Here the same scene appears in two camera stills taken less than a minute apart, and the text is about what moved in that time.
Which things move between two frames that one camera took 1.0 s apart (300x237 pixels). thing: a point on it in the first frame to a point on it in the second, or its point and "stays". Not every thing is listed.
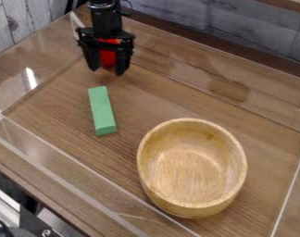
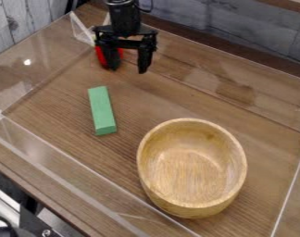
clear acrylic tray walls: (195, 138) stays
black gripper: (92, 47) to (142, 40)
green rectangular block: (104, 121) stays
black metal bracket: (30, 222) stays
